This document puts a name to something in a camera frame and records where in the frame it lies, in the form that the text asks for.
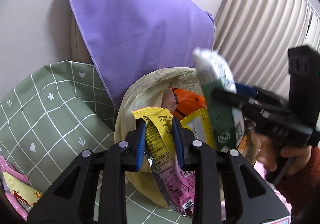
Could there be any yellow pink bar wrapper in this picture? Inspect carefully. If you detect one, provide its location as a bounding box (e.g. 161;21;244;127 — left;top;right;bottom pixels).
132;107;195;217

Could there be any white green snack packet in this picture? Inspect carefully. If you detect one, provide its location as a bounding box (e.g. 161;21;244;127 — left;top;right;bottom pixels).
193;48;245;152

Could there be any orange plastic bag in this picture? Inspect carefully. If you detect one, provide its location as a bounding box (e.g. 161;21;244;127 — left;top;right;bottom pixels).
171;88;207;121

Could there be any gold red snack wrapper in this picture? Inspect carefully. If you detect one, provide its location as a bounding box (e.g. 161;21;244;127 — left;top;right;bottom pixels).
3;172;43;208

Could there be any pink rainbow candy wrapper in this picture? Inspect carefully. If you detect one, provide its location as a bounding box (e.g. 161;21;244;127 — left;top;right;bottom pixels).
1;156;34;221

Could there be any yellow snack wrapper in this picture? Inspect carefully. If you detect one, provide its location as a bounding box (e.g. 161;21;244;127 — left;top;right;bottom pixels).
180;108;216;149

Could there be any beige trash bag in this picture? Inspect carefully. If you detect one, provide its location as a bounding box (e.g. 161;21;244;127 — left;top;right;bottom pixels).
114;67;202;208

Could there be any person's right hand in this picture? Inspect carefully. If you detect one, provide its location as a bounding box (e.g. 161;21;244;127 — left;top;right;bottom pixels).
252;131;312;175

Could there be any pink garment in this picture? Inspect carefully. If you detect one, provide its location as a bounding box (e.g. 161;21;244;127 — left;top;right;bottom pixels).
254;161;292;212

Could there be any beige striped curtain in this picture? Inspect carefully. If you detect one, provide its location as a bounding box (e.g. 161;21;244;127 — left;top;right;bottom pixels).
214;0;319;97

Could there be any green checked tablecloth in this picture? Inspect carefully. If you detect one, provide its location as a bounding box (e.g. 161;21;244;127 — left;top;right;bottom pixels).
0;60;190;224

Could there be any beige chair back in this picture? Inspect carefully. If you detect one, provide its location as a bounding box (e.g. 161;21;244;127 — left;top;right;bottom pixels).
71;15;93;64

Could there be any purple cloth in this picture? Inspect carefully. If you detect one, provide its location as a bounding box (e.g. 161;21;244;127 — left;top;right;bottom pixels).
69;0;214;107

